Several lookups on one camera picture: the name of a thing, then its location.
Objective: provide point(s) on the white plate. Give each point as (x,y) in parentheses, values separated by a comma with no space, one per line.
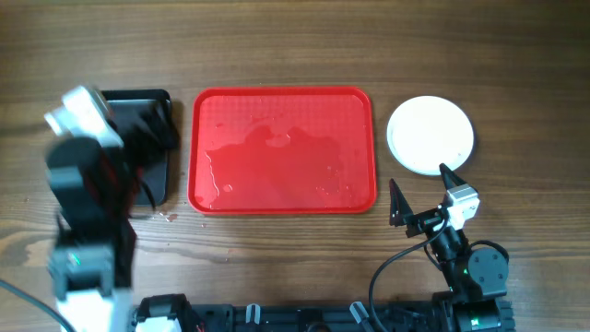
(426,131)

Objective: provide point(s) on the red plastic tray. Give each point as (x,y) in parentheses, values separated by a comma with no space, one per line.
(282,150)

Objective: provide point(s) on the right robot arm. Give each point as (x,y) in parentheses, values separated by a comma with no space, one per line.
(475,273)

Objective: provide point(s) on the black rectangular tray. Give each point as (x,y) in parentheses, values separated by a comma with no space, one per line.
(142,117)

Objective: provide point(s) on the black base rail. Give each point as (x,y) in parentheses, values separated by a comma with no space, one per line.
(322,316)

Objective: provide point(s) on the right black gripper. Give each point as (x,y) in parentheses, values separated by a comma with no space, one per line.
(402,212)

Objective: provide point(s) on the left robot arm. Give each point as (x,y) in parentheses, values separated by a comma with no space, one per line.
(91,263)

